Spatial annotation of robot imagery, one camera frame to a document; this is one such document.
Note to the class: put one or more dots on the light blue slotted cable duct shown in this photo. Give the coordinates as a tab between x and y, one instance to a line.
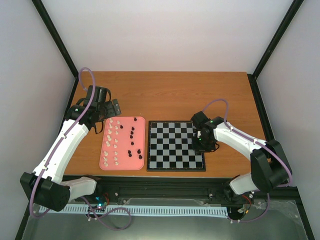
162	211

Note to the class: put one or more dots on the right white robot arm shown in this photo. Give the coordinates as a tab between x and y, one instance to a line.
269	167

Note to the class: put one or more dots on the black aluminium frame rail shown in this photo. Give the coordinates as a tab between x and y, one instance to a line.
115	188

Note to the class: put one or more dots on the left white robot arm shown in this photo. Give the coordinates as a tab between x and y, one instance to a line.
78	122

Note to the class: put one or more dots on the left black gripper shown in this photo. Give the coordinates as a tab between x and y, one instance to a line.
111	111

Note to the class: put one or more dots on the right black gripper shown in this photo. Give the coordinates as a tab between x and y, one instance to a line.
198	148

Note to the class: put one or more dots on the pink plastic tray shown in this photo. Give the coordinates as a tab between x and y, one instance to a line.
116	144

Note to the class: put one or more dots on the black white chessboard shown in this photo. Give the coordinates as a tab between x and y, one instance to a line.
170	147

